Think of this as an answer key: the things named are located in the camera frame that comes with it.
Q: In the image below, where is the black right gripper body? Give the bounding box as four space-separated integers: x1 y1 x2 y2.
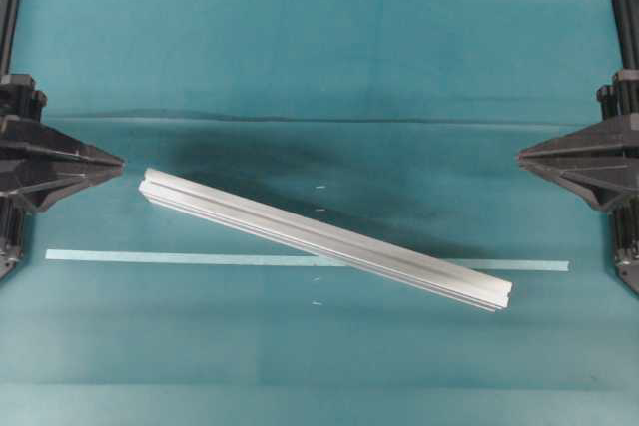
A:
596 70 638 120

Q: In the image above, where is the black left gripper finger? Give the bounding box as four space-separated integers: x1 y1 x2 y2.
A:
1 161 123 212
1 115 124 171

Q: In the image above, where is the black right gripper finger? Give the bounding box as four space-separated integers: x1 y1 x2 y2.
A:
528 166 638 211
517 115 638 166

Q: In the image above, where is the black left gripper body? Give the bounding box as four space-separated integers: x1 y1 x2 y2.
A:
1 74 46 120

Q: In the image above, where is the silver aluminium extrusion rail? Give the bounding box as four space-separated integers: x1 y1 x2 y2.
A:
139 169 512 311

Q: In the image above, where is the light blue tape strip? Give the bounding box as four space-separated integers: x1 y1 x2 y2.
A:
45 249 570 272

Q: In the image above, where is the teal table cloth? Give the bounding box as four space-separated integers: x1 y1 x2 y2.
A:
1 0 638 425

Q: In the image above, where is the black left frame post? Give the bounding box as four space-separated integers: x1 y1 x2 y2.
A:
0 0 20 75

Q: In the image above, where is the black frame post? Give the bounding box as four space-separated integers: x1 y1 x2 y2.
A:
612 0 638 70
0 0 20 75

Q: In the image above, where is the black right frame post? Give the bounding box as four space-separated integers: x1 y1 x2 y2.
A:
612 0 638 70

